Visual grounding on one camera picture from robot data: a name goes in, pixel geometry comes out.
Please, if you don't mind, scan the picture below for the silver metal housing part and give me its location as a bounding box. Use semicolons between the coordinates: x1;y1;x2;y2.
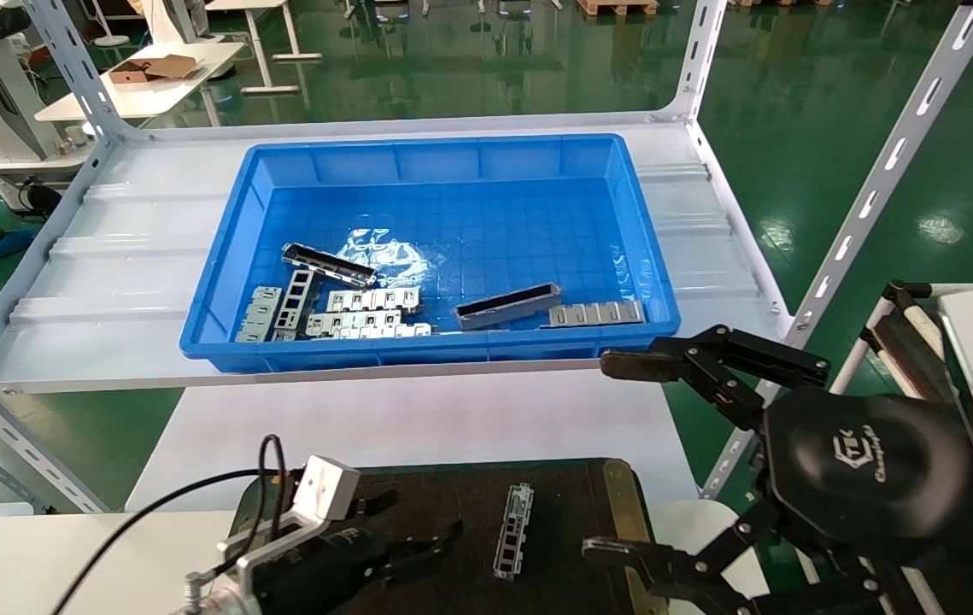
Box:
493;483;535;582
452;283;563;332

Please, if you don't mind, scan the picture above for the white desk with leg frame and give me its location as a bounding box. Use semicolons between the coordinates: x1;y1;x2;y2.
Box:
204;0;325;95

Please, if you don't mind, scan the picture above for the metal frame with windows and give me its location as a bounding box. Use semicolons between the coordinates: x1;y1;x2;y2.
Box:
271;268;317;341

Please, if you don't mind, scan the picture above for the black container tray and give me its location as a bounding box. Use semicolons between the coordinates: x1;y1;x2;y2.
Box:
204;459;666;615

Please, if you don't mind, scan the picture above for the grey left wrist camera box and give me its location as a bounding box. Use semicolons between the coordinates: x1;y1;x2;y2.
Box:
292;455;361;528

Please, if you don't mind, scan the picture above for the long dark metal housing part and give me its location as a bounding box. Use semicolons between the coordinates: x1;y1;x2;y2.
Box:
281;243;378;289

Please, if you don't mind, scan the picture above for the black floor device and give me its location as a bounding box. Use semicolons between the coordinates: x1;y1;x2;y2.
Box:
21;182;64;219

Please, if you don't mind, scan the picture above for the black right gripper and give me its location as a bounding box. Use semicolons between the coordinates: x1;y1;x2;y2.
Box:
582;325;973;615

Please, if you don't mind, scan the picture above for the open cardboard box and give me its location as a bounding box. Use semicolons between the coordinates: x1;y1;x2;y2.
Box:
108;54;201;85

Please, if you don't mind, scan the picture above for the white work table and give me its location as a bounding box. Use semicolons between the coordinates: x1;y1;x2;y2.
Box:
35;41;246;122

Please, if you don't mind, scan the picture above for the clear plastic film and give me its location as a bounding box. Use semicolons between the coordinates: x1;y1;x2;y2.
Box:
334;227;436;290

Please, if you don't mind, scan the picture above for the short flat metal plate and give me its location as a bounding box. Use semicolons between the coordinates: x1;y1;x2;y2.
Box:
235;286;283;343

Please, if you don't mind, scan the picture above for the white stand with black strap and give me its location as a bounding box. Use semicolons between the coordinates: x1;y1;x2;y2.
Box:
828;280;965;402

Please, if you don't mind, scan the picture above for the white metal shelf rack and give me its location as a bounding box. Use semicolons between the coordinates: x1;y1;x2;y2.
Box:
0;0;973;513

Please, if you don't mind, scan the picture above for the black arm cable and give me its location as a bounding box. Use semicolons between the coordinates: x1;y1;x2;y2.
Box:
50;434;289;615

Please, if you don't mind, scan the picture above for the wooden pallet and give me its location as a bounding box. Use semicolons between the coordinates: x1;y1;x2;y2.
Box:
576;0;659;18

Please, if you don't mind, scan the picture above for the blue plastic bin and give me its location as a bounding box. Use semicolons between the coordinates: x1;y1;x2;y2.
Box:
179;133;681;374

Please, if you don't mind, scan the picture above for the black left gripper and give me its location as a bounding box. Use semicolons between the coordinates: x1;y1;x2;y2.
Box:
251;492;464;615

